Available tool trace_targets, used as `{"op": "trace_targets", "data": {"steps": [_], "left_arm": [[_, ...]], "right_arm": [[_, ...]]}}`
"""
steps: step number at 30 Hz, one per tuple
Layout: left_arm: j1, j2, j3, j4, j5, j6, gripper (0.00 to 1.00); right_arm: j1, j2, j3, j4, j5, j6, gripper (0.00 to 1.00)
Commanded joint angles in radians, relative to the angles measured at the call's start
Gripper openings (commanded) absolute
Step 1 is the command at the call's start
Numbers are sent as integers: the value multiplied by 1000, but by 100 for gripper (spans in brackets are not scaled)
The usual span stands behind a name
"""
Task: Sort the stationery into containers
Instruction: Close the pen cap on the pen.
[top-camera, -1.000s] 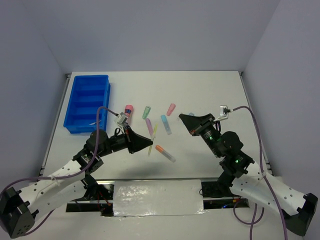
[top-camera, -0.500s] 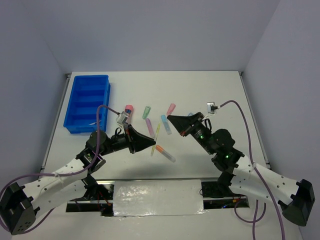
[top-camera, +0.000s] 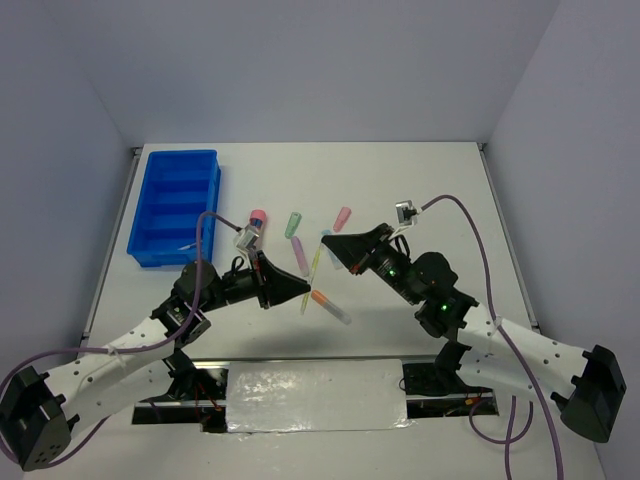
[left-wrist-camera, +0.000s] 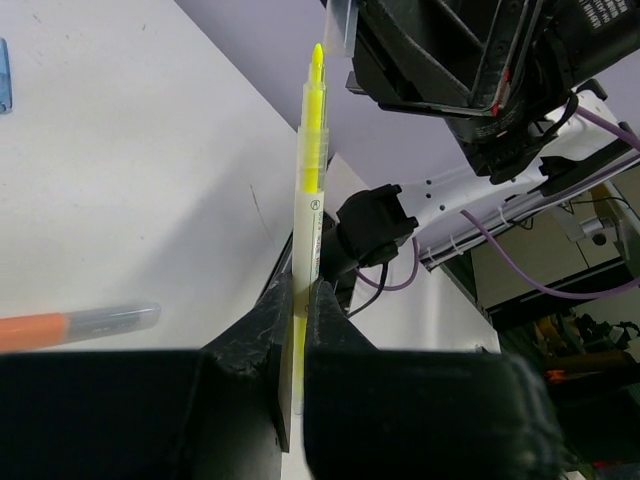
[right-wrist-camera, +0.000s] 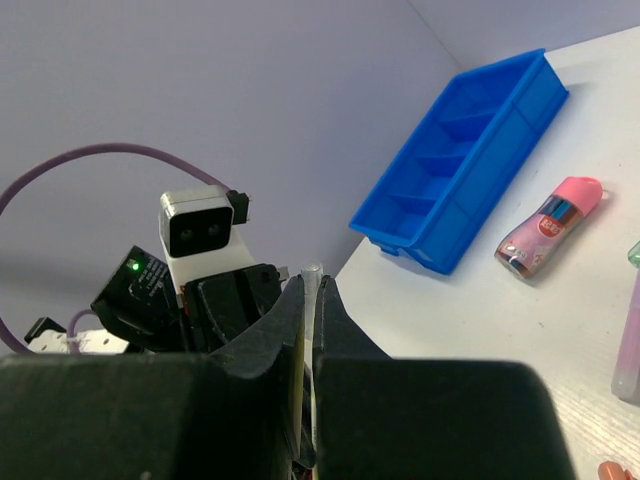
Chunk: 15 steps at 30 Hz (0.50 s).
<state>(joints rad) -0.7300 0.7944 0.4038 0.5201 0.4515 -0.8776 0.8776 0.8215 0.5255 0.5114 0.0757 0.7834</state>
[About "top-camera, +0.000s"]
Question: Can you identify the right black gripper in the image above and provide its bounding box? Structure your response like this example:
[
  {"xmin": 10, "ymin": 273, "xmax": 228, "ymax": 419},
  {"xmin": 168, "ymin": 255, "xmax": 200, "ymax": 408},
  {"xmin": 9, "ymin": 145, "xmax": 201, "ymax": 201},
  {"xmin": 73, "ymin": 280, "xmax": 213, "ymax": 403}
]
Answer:
[{"xmin": 323, "ymin": 222, "xmax": 422, "ymax": 305}]

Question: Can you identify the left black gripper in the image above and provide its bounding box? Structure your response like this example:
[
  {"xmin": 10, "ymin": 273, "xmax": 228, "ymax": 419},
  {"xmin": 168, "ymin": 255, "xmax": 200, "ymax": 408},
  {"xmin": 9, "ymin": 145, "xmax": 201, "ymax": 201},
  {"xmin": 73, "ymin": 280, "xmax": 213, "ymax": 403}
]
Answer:
[{"xmin": 199, "ymin": 250, "xmax": 310, "ymax": 313}]

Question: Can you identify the thin yellow pen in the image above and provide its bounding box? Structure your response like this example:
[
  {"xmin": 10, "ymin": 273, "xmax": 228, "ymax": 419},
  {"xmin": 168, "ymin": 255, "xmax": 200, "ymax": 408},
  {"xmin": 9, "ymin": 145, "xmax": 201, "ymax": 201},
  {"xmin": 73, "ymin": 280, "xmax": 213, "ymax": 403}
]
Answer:
[{"xmin": 300, "ymin": 243, "xmax": 322, "ymax": 315}]

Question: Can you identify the thin black white pen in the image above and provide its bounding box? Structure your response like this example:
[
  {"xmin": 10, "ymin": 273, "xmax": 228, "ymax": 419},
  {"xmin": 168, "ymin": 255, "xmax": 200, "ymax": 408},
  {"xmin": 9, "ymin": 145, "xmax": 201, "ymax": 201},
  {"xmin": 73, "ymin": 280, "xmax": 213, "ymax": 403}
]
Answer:
[{"xmin": 177, "ymin": 242, "xmax": 197, "ymax": 251}]

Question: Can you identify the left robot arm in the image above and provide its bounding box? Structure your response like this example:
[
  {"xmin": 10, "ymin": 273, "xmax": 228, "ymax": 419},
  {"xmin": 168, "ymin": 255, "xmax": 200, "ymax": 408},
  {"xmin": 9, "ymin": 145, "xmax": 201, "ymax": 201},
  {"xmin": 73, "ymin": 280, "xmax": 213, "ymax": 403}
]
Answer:
[{"xmin": 1, "ymin": 252, "xmax": 310, "ymax": 472}]

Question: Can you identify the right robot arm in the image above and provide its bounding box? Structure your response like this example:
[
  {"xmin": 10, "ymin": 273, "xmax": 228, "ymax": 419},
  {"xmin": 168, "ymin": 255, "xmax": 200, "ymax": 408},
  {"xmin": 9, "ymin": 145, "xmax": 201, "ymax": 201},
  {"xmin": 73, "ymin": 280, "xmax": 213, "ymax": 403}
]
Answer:
[{"xmin": 322, "ymin": 223, "xmax": 627, "ymax": 443}]

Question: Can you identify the blue highlighter pen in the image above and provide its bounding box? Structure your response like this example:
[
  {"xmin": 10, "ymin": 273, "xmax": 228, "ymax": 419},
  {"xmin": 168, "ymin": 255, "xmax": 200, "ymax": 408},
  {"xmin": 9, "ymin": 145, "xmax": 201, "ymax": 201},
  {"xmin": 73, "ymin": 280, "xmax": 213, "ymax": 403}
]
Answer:
[{"xmin": 321, "ymin": 229, "xmax": 343, "ymax": 270}]

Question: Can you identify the pink translucent cap case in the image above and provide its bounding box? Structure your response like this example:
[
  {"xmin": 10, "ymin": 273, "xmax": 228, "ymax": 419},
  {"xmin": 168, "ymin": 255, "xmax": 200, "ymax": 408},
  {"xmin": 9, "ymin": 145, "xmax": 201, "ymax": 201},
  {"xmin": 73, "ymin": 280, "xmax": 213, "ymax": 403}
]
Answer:
[{"xmin": 332, "ymin": 206, "xmax": 352, "ymax": 233}]

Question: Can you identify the purple highlighter pen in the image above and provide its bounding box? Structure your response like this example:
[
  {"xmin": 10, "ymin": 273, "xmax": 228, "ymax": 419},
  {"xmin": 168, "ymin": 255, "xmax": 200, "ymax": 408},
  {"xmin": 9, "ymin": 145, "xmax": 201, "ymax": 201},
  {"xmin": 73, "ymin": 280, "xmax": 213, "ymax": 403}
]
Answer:
[{"xmin": 290, "ymin": 236, "xmax": 310, "ymax": 277}]

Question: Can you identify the orange highlighter pen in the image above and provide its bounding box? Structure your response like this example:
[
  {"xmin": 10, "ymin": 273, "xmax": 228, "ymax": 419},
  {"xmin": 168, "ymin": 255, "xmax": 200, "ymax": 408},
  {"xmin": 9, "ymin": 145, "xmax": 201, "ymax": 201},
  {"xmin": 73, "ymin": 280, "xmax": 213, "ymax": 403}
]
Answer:
[{"xmin": 311, "ymin": 290, "xmax": 352, "ymax": 325}]

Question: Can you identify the green translucent cap case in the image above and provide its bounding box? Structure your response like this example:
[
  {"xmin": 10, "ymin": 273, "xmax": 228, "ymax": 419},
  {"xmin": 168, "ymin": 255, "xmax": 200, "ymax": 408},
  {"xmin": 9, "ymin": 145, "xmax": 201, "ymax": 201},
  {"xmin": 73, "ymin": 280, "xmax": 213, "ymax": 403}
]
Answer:
[{"xmin": 284, "ymin": 211, "xmax": 302, "ymax": 239}]

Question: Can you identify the pink capped glue bottle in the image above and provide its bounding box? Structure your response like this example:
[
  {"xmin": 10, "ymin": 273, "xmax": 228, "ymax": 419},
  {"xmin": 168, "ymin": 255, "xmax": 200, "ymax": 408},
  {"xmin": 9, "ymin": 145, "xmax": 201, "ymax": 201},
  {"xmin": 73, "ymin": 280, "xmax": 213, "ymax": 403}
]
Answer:
[{"xmin": 249, "ymin": 209, "xmax": 267, "ymax": 237}]

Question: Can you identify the blue compartment tray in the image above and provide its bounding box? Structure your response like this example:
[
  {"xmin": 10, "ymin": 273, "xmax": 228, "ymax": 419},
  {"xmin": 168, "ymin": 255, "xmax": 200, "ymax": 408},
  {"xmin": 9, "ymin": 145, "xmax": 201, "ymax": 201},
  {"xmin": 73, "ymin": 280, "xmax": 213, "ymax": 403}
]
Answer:
[{"xmin": 127, "ymin": 149, "xmax": 221, "ymax": 268}]

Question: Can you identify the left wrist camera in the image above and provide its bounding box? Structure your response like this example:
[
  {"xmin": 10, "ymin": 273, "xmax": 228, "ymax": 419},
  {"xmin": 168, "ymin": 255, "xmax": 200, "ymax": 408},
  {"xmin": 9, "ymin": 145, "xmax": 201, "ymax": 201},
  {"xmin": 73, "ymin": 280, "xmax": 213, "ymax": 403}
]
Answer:
[{"xmin": 234, "ymin": 225, "xmax": 261, "ymax": 253}]

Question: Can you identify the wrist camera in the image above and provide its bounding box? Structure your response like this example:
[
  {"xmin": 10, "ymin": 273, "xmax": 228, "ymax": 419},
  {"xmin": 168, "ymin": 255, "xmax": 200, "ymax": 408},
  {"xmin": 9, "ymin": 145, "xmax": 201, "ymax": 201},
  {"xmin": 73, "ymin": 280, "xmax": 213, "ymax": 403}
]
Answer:
[
  {"xmin": 234, "ymin": 225, "xmax": 261, "ymax": 253},
  {"xmin": 395, "ymin": 200, "xmax": 421, "ymax": 234}
]

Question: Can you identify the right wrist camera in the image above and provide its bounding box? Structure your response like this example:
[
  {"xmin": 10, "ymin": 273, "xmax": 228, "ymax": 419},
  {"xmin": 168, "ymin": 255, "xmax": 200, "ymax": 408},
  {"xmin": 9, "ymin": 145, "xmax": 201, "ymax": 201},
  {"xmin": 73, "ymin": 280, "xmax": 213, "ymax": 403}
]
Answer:
[{"xmin": 395, "ymin": 200, "xmax": 421, "ymax": 234}]

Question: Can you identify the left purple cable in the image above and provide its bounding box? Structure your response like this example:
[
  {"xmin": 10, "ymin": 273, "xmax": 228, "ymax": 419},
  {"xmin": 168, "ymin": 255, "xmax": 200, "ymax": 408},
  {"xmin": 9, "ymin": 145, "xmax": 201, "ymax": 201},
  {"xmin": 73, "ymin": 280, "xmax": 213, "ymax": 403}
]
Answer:
[{"xmin": 0, "ymin": 212, "xmax": 244, "ymax": 466}]

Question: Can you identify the purple cable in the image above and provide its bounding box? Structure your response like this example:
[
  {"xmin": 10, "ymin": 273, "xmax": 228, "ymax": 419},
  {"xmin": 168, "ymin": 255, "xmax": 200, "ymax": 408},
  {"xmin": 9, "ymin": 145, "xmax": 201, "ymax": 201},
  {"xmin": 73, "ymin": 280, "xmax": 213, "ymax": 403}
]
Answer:
[
  {"xmin": 418, "ymin": 194, "xmax": 569, "ymax": 480},
  {"xmin": 0, "ymin": 212, "xmax": 244, "ymax": 466}
]

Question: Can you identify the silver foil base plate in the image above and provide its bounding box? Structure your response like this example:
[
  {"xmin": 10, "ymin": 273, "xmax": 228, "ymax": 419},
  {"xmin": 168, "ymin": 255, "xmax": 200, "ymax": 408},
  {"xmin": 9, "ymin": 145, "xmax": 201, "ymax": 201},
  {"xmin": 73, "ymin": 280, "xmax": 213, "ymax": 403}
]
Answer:
[{"xmin": 132, "ymin": 355, "xmax": 501, "ymax": 434}]

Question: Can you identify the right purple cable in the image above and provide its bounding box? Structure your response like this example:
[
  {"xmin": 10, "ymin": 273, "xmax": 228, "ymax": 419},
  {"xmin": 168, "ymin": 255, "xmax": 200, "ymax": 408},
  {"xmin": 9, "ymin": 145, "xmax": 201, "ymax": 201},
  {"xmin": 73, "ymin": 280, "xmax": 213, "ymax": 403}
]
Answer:
[{"xmin": 418, "ymin": 194, "xmax": 569, "ymax": 480}]

